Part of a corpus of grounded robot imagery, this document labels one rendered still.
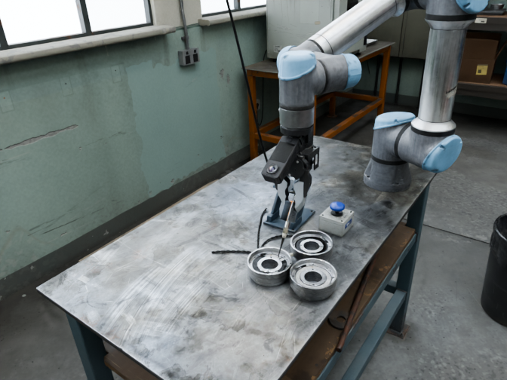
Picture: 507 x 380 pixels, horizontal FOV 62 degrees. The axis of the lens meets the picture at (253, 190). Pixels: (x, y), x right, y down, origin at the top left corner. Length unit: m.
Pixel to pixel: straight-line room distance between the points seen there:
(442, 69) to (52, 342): 1.87
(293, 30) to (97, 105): 1.51
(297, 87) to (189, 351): 0.56
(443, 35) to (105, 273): 1.01
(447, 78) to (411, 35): 3.50
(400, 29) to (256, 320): 4.09
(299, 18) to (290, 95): 2.33
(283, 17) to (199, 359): 2.74
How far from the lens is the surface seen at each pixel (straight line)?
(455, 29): 1.19
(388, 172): 1.38
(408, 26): 4.70
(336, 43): 1.08
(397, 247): 1.58
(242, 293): 0.97
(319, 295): 0.93
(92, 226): 2.64
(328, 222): 1.14
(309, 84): 0.89
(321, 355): 1.18
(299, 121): 0.90
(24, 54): 2.16
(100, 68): 2.47
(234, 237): 1.14
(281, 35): 3.30
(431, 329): 2.11
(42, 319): 2.31
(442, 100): 1.22
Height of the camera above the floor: 1.45
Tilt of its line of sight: 28 degrees down
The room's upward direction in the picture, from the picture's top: 2 degrees counter-clockwise
